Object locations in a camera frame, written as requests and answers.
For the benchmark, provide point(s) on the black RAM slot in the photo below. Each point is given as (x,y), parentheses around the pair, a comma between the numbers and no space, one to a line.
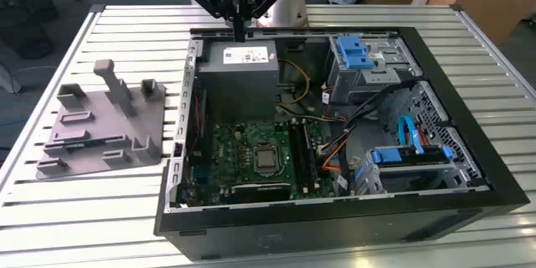
(297,152)

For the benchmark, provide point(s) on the blue drive latch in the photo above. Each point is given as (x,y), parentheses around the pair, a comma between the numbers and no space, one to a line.
(353,48)

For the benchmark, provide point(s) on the grey power supply unit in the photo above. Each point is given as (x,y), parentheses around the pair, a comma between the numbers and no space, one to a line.
(238,83)

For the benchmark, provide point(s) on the metal drive cage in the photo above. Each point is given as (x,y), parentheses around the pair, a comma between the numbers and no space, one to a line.
(389,75)

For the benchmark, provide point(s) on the black office chair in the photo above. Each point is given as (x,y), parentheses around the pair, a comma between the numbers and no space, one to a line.
(25,29)

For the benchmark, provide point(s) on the black CPU socket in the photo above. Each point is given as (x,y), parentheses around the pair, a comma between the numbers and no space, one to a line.
(265,146)

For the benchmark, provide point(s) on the grey parts rack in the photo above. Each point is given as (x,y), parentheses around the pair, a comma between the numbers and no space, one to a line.
(100,123)

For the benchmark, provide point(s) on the green motherboard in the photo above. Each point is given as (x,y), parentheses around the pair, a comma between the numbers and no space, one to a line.
(234,155)

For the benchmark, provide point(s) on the silver CPU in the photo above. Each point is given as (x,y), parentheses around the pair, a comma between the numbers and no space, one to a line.
(265,158)

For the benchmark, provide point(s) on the blue disk carrier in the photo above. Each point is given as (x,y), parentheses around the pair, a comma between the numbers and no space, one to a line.
(386,156)

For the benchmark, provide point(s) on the black graphics card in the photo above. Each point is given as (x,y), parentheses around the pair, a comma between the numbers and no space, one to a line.
(258,191)

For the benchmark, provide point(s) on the metal disk bay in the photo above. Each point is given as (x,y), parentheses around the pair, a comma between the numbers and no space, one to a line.
(368,181)

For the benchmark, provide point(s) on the black PC case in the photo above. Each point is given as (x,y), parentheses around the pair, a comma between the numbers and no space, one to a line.
(334,233)

